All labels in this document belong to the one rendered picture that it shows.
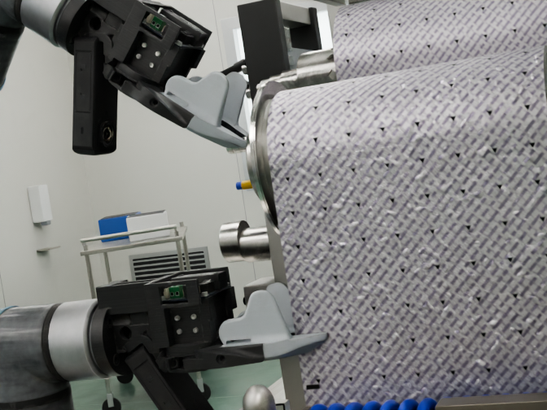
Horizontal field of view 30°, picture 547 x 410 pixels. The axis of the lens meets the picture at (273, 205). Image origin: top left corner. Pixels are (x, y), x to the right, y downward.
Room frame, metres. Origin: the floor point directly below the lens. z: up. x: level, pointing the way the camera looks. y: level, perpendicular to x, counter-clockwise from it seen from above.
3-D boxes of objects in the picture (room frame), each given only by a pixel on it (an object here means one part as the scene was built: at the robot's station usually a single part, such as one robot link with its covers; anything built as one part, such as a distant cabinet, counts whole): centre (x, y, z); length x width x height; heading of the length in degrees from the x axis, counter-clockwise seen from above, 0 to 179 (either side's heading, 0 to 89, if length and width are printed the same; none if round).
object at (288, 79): (1.20, -0.03, 1.33); 0.06 x 0.03 x 0.03; 69
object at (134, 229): (5.73, 0.79, 0.51); 0.91 x 0.58 x 1.02; 3
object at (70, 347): (0.96, 0.19, 1.11); 0.08 x 0.05 x 0.08; 159
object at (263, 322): (0.87, 0.02, 1.11); 0.09 x 0.03 x 0.06; 68
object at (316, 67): (1.18, -0.09, 1.33); 0.06 x 0.06 x 0.06; 69
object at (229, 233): (1.00, 0.04, 1.18); 0.04 x 0.02 x 0.04; 159
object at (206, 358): (0.88, 0.06, 1.09); 0.09 x 0.05 x 0.02; 68
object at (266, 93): (0.94, -0.02, 1.25); 0.15 x 0.01 x 0.15; 159
